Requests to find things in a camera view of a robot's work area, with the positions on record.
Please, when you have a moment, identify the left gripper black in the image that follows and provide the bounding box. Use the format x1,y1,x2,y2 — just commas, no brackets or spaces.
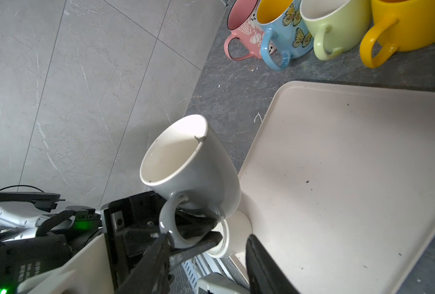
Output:
101,191,217,285

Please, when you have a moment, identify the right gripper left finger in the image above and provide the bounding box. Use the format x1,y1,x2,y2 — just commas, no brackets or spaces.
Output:
114,231,222,294

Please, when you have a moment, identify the grey mug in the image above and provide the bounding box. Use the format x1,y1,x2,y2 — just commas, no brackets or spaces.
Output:
140,115,242,249

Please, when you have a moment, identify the white mug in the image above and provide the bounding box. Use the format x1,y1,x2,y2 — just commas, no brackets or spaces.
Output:
207,210,253,258

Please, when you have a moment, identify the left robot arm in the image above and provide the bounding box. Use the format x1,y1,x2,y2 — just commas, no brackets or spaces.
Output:
0,187,222,294

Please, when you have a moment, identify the blue butterfly mug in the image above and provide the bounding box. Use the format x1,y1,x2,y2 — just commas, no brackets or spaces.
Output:
257,0,314,71

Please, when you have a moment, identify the yellow mug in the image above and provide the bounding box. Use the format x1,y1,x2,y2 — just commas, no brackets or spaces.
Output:
360,0,435,68

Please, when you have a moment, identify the grey camera box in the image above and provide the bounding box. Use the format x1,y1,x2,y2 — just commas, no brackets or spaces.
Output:
195,273,250,294

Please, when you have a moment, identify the light green mug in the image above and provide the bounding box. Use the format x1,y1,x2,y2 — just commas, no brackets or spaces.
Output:
300,0,372,61

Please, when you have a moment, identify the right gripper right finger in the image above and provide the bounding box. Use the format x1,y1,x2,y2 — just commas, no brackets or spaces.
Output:
245,235,300,294

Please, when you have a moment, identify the pink patterned mug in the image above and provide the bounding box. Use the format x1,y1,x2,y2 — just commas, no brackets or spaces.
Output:
224,0,264,61

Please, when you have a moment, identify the beige plastic tray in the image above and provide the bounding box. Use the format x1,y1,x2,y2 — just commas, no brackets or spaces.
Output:
239,82,435,294

